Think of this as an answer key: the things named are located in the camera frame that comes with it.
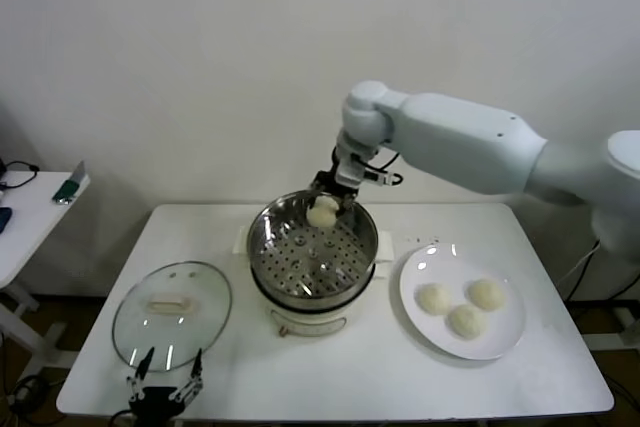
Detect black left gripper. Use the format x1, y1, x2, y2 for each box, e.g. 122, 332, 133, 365
125, 345, 205, 427

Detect black floor cables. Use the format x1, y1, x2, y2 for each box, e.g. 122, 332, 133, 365
0, 331, 56, 418

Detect white cable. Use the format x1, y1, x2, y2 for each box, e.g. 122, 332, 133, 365
558, 246, 599, 284

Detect white round plate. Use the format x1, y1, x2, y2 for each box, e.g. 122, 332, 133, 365
398, 242, 528, 361

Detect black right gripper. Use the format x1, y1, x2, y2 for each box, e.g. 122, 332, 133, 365
305, 166, 359, 221

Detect glass lid with cream handle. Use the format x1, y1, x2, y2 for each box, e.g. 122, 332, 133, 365
111, 260, 234, 374

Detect perforated steel steamer basket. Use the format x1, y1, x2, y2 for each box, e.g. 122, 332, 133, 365
248, 189, 380, 307

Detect black cable on side table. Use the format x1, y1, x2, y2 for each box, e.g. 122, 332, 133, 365
0, 159, 41, 193

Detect teal and silver tool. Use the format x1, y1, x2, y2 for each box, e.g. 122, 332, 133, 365
53, 161, 91, 206

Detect white equipment stand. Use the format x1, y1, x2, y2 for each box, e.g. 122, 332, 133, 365
564, 241, 640, 353

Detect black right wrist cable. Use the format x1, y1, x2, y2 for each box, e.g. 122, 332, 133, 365
367, 146, 402, 172

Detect white electric cooker base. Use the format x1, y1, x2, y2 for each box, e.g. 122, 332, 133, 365
232, 225, 395, 339

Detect white side table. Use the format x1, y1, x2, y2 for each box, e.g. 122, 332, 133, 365
0, 170, 94, 373

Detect white steamed baozi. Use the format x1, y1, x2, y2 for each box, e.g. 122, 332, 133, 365
416, 282, 452, 317
465, 279, 507, 312
446, 304, 488, 340
305, 195, 337, 228

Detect black cable with adapter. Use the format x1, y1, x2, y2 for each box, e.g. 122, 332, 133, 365
567, 239, 640, 301

